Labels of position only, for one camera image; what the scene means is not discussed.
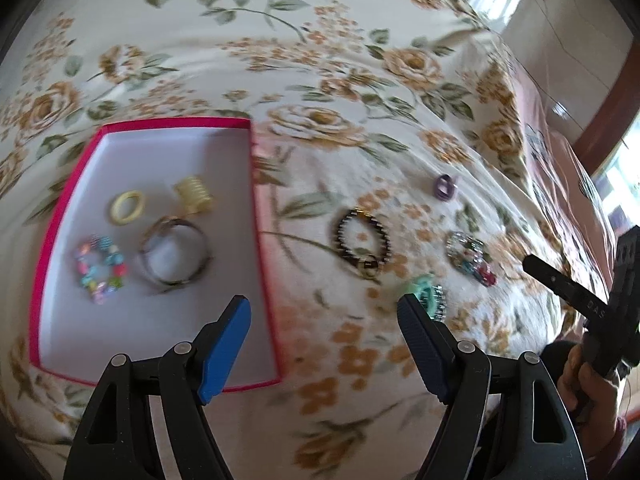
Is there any wooden door frame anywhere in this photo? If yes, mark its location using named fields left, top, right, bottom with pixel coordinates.
left=572, top=35, right=640, bottom=176

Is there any teal scrunchie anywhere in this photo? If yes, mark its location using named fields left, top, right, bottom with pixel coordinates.
left=404, top=273, right=438, bottom=317

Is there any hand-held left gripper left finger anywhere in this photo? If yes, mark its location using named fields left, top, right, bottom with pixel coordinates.
left=62, top=296, right=252, bottom=480

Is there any floral blanket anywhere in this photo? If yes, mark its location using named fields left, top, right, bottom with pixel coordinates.
left=0, top=0, right=616, bottom=480

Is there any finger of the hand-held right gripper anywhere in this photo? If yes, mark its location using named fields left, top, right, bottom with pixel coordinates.
left=522, top=255, right=611, bottom=318

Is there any pink bed sheet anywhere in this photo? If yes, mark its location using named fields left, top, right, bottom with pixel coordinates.
left=512, top=62, right=618, bottom=311

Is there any person's right forearm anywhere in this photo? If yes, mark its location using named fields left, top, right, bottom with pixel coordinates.
left=600, top=412, right=640, bottom=463

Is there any yellow ring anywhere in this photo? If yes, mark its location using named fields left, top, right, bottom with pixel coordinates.
left=108, top=190, right=146, bottom=225

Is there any purple hair tie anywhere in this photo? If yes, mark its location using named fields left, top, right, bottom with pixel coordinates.
left=433, top=174, right=460, bottom=201

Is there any person's right hand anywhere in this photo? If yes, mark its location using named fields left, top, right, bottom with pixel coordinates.
left=557, top=342, right=626, bottom=426

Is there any silver wristwatch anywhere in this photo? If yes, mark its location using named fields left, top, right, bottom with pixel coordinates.
left=139, top=214, right=212, bottom=291

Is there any silver chain bracelet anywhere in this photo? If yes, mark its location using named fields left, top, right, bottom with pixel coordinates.
left=430, top=285, right=449, bottom=322

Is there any crystal bead charm bracelet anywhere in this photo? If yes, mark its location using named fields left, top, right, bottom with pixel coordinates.
left=446, top=232, right=488, bottom=276

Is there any yellow spiral hair tie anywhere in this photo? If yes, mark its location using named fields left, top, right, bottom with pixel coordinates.
left=173, top=175, right=213, bottom=216

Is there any pink cardboard box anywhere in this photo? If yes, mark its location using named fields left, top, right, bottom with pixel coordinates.
left=28, top=117, right=283, bottom=393

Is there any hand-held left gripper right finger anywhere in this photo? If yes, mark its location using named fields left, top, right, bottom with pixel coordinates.
left=397, top=294, right=588, bottom=480

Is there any colourful bead bracelet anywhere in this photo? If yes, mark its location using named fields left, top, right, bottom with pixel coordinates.
left=74, top=235, right=130, bottom=305

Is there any black bead bracelet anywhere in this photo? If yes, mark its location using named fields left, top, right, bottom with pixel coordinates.
left=332, top=207, right=393, bottom=282

